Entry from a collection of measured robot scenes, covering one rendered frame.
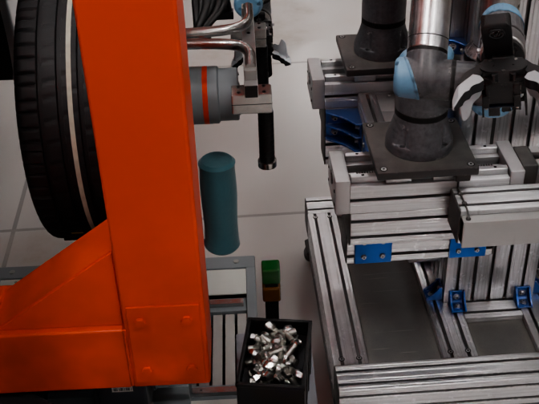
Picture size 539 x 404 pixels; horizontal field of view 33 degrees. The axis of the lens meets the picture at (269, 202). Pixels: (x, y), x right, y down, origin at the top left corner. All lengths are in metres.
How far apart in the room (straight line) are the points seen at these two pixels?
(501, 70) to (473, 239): 0.64
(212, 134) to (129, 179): 2.17
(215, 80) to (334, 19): 2.61
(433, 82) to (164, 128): 0.49
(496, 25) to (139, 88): 0.57
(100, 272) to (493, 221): 0.84
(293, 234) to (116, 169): 1.63
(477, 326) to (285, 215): 0.99
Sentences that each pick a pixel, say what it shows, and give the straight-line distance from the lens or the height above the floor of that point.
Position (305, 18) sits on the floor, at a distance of 4.78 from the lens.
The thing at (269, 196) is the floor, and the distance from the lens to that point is 3.38.
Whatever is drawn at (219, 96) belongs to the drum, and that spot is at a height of 0.88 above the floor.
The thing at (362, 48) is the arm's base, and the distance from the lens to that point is 2.49.
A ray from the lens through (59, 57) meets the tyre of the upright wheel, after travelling 1.98.
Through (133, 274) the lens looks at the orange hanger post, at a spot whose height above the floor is 0.82.
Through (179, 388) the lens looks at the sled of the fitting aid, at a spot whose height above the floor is 0.16.
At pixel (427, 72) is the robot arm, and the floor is 1.14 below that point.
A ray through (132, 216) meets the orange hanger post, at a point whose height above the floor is 0.95.
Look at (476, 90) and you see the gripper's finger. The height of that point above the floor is 1.22.
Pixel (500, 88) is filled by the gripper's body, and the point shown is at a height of 1.21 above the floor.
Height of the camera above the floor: 1.90
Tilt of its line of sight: 35 degrees down
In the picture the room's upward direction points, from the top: 2 degrees counter-clockwise
